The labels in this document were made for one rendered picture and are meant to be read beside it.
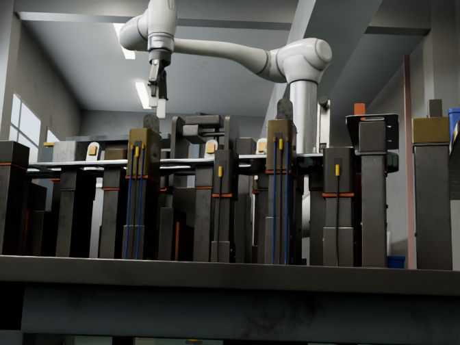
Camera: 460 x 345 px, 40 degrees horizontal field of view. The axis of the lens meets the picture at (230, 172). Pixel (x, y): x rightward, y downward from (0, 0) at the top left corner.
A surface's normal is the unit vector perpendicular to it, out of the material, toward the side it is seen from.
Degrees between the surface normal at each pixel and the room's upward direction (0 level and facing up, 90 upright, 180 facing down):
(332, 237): 90
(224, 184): 90
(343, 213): 90
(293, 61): 95
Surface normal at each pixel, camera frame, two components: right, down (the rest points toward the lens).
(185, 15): 0.03, -0.19
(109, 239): -0.25, -0.20
